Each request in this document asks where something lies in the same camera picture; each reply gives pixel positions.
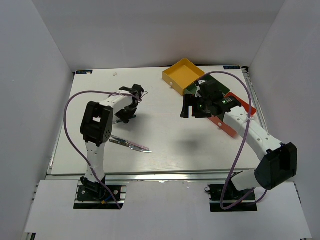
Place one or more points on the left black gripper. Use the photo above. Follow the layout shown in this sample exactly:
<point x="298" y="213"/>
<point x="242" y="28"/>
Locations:
<point x="125" y="118"/>

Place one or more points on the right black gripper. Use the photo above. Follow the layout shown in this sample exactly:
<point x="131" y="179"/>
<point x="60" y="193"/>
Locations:
<point x="191" y="100"/>

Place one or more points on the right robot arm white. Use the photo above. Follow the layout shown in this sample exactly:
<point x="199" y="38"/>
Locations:
<point x="278" y="161"/>

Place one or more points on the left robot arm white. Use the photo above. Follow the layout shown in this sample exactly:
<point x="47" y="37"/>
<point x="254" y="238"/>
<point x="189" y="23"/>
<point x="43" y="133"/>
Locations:
<point x="97" y="124"/>

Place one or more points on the orange container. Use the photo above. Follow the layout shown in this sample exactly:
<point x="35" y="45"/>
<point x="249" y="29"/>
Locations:
<point x="238" y="119"/>

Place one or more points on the yellow container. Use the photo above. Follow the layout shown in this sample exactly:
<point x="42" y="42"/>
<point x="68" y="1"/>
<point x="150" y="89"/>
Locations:
<point x="181" y="75"/>

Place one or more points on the right blue table label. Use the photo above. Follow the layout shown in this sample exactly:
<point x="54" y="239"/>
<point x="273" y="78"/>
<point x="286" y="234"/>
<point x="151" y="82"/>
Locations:
<point x="231" y="67"/>

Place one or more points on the blue table label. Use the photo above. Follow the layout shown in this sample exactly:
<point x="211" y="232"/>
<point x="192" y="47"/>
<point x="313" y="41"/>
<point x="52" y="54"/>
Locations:
<point x="231" y="67"/>
<point x="84" y="72"/>

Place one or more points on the left blue table label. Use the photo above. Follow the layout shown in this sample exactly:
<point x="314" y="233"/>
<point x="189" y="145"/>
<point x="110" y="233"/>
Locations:
<point x="84" y="72"/>

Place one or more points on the dark handled knife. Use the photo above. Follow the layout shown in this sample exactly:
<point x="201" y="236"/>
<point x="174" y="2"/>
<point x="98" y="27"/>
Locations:
<point x="132" y="147"/>

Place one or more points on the pink handled knife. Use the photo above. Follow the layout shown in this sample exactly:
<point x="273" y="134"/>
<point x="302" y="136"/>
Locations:
<point x="129" y="142"/>

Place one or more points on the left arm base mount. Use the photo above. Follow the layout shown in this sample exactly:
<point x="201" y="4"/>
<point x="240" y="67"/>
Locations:
<point x="93" y="196"/>

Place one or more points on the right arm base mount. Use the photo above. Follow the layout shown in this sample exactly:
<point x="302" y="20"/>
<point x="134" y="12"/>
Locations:
<point x="231" y="196"/>

